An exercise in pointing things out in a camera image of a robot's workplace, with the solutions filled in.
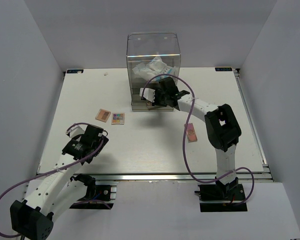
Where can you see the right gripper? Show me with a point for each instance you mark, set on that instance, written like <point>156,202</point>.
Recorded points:
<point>156,103</point>

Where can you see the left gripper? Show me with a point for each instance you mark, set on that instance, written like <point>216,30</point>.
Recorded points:
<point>99,143</point>

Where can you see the cotton pad bag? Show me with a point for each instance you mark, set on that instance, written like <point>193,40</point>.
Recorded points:
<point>159,67</point>
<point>143,71</point>

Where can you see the pink blush palette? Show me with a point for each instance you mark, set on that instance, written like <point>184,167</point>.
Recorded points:
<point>191,133</point>

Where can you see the brown eyeshadow palette long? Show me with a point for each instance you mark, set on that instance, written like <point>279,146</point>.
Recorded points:
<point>150,105</point>

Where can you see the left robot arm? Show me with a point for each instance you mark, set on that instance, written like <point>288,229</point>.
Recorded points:
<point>34,217</point>

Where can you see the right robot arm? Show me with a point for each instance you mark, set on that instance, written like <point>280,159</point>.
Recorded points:
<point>222,127</point>

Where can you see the four-pan nude palette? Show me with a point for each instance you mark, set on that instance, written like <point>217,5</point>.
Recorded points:
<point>103,115</point>

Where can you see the glitter nine-pan palette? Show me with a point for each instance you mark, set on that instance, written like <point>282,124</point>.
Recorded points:
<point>118,119</point>

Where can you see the clear acrylic drawer organizer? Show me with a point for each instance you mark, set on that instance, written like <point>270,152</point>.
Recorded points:
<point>148,55</point>

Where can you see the blue label sticker right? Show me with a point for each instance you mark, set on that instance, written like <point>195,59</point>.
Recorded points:
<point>223,69</point>

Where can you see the blue label sticker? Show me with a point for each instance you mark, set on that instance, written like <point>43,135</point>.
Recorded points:
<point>223,69</point>
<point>74,71</point>

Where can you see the blue label sticker left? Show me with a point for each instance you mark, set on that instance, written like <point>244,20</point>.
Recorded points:
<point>74,71</point>

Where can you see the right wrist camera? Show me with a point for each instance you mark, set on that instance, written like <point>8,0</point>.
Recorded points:
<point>147,94</point>

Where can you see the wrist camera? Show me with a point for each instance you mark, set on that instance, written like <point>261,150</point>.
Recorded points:
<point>147,94</point>
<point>75,130</point>

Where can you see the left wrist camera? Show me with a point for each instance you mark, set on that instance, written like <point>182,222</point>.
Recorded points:
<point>75,130</point>

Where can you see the aluminium table rail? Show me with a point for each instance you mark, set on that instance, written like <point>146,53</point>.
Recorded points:
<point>242,175</point>

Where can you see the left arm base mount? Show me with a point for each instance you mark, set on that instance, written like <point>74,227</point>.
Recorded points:
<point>100,197</point>

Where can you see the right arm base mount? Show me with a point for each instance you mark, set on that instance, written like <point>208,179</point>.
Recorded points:
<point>213,198</point>

